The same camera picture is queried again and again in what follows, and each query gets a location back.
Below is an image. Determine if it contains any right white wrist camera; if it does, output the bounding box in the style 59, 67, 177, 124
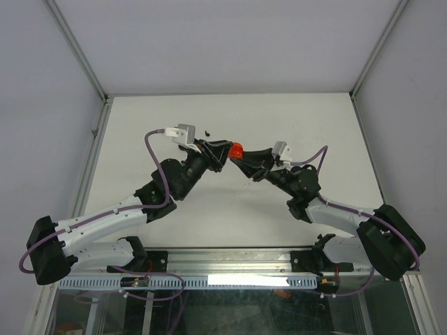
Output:
272, 141, 292, 168

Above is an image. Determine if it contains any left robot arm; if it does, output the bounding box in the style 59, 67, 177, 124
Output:
19, 140, 234, 285

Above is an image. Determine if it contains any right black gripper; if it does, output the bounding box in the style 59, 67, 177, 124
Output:
230, 147, 298, 198

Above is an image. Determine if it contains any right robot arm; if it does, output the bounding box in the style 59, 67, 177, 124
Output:
228, 142, 426, 281

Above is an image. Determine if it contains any aluminium mounting rail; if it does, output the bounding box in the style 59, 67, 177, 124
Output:
146, 246, 371, 276

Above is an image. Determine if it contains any purple cable under rail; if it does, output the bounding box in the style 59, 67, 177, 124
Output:
115, 267, 186, 335

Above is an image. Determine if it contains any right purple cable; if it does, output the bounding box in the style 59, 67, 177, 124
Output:
289, 145, 421, 271

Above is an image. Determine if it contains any black base bracket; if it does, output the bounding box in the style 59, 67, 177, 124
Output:
290, 250, 318, 274
106, 250, 168, 273

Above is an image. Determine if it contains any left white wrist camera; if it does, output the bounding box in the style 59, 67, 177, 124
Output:
164, 124, 200, 152

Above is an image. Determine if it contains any left black base bracket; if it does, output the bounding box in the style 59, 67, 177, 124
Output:
106, 250, 168, 273

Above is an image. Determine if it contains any right black base bracket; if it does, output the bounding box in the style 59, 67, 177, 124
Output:
290, 250, 318, 274

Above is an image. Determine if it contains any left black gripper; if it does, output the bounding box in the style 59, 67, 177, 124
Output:
177, 139, 233, 200

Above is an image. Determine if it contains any grey slotted cable duct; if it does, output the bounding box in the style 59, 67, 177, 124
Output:
59, 274, 317, 291

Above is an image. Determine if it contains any orange round charging case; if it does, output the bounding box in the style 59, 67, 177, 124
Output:
228, 142, 244, 159

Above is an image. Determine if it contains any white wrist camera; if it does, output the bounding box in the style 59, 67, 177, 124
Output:
272, 141, 292, 168
164, 124, 200, 152

